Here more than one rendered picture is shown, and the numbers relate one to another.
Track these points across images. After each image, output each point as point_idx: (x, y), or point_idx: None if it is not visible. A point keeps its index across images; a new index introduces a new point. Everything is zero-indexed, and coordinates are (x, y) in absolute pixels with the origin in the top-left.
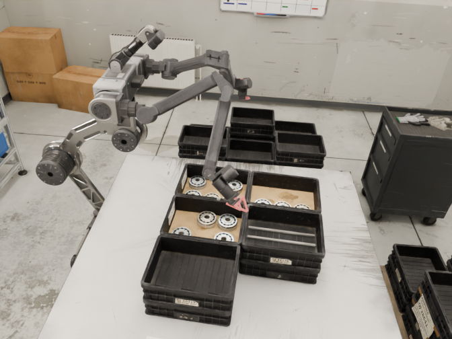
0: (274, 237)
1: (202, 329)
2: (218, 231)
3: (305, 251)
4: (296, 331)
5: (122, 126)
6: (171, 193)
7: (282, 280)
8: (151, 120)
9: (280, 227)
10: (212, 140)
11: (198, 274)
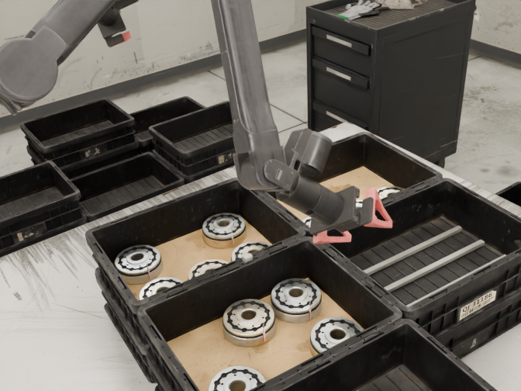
0: (405, 271)
1: None
2: (296, 329)
3: (518, 249)
4: None
5: None
6: (71, 332)
7: (477, 350)
8: (56, 78)
9: (392, 250)
10: (244, 75)
11: None
